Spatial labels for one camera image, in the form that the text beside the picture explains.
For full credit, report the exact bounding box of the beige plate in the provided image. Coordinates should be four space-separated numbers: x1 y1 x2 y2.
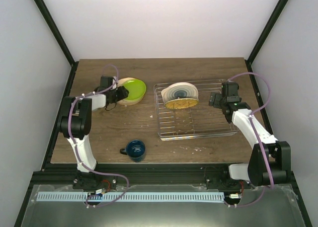
118 77 147 105

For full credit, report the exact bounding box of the lime green plate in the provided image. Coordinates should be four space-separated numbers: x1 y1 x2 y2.
123 79 147 101

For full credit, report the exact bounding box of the wire dish rack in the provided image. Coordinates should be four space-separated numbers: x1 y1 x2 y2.
154 79 239 141

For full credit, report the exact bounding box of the woven bamboo mat round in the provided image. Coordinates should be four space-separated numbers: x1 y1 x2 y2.
164 98 199 110

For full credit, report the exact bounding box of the white plate blue spiral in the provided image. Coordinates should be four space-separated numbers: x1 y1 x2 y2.
161 82 199 104

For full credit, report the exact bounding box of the dark blue mug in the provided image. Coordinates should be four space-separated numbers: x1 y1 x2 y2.
119 140 146 162

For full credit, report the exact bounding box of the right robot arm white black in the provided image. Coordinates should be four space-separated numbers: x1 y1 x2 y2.
209 81 291 189

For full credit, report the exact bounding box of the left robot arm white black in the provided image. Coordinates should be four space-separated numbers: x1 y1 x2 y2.
58 76 129 189

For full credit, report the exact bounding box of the black aluminium frame base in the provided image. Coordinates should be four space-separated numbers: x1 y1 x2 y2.
32 162 294 190

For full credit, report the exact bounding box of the light blue slotted cable duct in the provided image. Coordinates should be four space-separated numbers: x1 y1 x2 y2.
36 192 225 203

